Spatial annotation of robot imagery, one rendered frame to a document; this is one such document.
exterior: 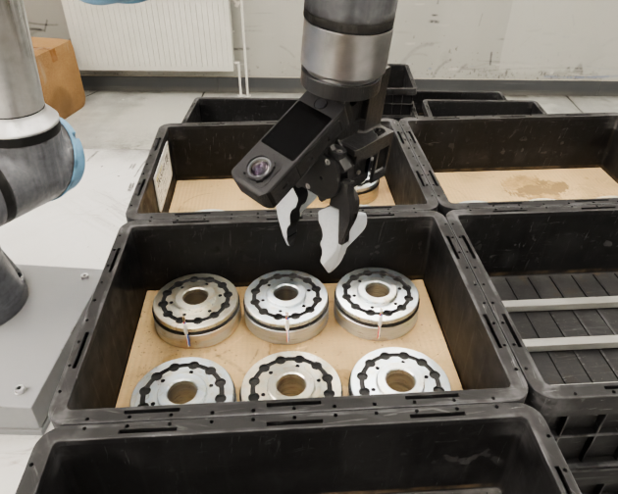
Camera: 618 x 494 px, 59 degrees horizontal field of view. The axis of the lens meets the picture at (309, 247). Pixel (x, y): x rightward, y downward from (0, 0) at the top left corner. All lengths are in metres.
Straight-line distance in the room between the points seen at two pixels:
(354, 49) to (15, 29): 0.47
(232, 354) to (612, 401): 0.38
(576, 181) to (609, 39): 3.07
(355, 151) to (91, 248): 0.69
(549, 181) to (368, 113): 0.58
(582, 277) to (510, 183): 0.26
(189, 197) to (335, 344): 0.41
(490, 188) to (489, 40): 2.89
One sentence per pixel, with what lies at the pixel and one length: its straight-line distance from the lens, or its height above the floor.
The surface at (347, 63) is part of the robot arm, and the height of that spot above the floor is 1.16.
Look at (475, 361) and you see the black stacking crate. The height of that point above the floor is 0.88.
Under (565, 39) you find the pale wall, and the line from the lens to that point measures 4.00.
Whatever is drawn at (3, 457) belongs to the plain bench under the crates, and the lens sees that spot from 0.81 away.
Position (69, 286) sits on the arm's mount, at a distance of 0.92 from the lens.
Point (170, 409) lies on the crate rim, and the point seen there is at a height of 0.93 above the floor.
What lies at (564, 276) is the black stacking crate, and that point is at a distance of 0.83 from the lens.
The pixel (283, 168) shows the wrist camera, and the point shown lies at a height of 1.08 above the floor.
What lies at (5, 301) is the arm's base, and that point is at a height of 0.79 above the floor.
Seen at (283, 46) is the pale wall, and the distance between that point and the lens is 3.74.
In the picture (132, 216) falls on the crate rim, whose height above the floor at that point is 0.93.
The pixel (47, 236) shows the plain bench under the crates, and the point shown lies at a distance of 1.17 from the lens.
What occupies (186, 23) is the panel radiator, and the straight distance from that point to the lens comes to 3.68.
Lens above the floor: 1.30
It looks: 36 degrees down
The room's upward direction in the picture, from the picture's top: straight up
